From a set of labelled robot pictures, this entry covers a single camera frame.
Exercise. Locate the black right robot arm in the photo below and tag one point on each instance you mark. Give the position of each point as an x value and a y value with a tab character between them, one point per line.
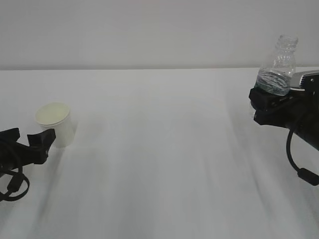
306	139

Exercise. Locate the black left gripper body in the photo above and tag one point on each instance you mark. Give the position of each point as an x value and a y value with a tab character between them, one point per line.
14	155

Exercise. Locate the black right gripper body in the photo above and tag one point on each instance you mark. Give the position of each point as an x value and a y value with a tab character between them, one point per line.
302	111

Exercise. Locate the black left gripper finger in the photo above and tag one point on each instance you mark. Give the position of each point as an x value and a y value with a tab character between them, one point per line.
9	136
42	140

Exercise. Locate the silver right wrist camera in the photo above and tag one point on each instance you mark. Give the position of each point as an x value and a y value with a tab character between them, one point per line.
305	81

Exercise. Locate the clear water bottle green label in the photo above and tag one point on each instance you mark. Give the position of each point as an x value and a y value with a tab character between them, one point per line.
275	73

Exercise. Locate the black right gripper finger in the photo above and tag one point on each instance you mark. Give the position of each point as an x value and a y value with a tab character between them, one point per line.
264	101

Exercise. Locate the white paper cup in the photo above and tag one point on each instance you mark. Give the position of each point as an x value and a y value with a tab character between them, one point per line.
57	116

